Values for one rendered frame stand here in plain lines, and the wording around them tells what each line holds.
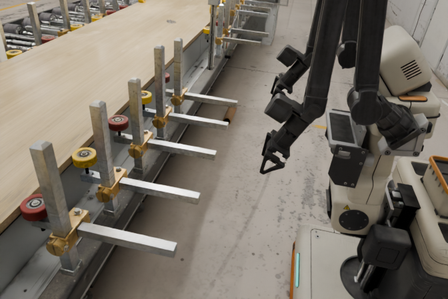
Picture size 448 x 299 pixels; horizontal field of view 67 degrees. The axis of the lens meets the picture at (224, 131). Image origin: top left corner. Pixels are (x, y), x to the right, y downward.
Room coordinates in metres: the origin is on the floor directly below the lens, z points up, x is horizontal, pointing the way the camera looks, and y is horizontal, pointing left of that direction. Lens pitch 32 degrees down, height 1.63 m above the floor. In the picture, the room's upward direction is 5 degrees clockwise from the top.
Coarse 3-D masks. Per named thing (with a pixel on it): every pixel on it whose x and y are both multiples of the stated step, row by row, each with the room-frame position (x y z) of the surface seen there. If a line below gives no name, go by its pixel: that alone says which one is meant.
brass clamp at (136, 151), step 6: (150, 132) 1.21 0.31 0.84; (144, 138) 1.16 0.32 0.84; (150, 138) 1.18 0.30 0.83; (132, 144) 1.11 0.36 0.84; (144, 144) 1.12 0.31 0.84; (132, 150) 1.08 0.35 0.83; (138, 150) 1.08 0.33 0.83; (144, 150) 1.12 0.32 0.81; (132, 156) 1.08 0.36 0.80; (138, 156) 1.08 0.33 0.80
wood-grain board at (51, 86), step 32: (160, 0) 3.56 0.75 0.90; (192, 0) 3.69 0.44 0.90; (96, 32) 2.33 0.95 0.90; (128, 32) 2.40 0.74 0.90; (160, 32) 2.46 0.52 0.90; (192, 32) 2.53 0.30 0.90; (0, 64) 1.65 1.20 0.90; (32, 64) 1.68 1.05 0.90; (64, 64) 1.72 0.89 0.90; (96, 64) 1.76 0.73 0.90; (128, 64) 1.80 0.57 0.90; (0, 96) 1.30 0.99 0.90; (32, 96) 1.33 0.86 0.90; (64, 96) 1.35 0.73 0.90; (96, 96) 1.38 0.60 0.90; (128, 96) 1.41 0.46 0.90; (0, 128) 1.06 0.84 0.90; (32, 128) 1.07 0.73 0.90; (64, 128) 1.09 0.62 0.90; (0, 160) 0.87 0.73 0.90; (32, 160) 0.88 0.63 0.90; (64, 160) 0.90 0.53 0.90; (0, 192) 0.72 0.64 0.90; (32, 192) 0.73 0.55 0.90; (0, 224) 0.61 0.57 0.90
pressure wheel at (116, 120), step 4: (112, 116) 1.20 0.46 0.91; (116, 116) 1.21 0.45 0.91; (120, 116) 1.21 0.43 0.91; (124, 116) 1.21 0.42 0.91; (108, 120) 1.17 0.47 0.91; (112, 120) 1.18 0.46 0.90; (116, 120) 1.18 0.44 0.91; (120, 120) 1.18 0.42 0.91; (124, 120) 1.18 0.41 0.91; (112, 124) 1.15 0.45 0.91; (116, 124) 1.15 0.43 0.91; (120, 124) 1.15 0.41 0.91; (124, 124) 1.16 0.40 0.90; (128, 124) 1.19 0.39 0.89; (112, 128) 1.15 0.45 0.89; (116, 128) 1.14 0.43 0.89; (120, 128) 1.15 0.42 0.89; (124, 128) 1.16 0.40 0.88; (120, 132) 1.18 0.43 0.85
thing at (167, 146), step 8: (120, 136) 1.17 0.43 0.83; (128, 136) 1.18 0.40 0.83; (128, 144) 1.16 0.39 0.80; (152, 144) 1.14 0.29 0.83; (160, 144) 1.14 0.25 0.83; (168, 144) 1.15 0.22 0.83; (176, 144) 1.15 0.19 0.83; (176, 152) 1.13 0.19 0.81; (184, 152) 1.12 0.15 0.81; (192, 152) 1.12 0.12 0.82; (200, 152) 1.11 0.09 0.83; (208, 152) 1.11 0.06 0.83; (216, 152) 1.12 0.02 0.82
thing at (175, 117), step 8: (144, 112) 1.41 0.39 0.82; (152, 112) 1.41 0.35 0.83; (168, 120) 1.39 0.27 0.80; (176, 120) 1.39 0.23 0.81; (184, 120) 1.38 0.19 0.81; (192, 120) 1.37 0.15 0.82; (200, 120) 1.37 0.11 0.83; (208, 120) 1.38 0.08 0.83; (216, 120) 1.39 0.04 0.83; (216, 128) 1.36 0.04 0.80; (224, 128) 1.35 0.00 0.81
